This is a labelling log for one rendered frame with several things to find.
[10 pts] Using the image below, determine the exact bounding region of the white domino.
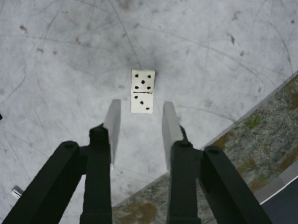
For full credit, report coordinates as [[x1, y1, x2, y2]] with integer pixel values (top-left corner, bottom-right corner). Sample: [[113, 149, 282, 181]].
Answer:
[[131, 69, 155, 113]]

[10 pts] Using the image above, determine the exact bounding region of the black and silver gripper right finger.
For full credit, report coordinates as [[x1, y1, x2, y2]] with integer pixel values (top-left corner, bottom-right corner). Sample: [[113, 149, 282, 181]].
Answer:
[[161, 101, 273, 224]]

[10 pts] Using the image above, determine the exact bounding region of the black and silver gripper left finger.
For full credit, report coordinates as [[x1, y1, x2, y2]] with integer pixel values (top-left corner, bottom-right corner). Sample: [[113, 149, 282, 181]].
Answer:
[[1, 99, 121, 224]]

